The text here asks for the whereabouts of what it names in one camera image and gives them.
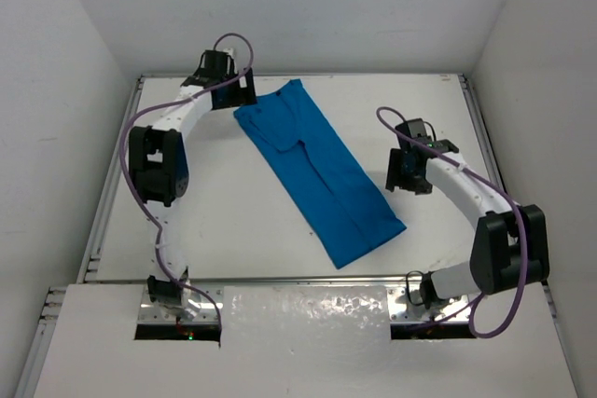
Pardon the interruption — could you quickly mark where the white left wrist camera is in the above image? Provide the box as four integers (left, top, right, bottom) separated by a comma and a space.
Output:
224, 47, 236, 57

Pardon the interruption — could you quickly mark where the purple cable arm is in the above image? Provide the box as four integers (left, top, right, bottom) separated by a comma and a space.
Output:
375, 106, 531, 339
118, 33, 256, 336

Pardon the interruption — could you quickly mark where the silver metal base rail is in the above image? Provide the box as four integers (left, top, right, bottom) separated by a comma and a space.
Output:
137, 274, 472, 326

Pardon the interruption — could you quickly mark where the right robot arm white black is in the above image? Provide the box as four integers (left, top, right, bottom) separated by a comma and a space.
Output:
386, 118, 550, 309

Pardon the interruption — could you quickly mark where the blue t shirt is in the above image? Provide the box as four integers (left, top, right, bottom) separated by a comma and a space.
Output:
234, 79, 407, 268

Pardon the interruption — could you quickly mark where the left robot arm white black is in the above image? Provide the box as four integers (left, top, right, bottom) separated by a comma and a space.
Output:
126, 49, 257, 308

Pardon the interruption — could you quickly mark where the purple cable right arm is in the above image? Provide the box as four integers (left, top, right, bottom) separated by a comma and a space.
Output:
375, 106, 531, 339

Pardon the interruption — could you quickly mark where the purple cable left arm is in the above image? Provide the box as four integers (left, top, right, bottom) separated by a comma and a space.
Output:
118, 33, 256, 336

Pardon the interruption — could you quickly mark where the white front cover panel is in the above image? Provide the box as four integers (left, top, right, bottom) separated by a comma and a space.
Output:
35, 284, 576, 397

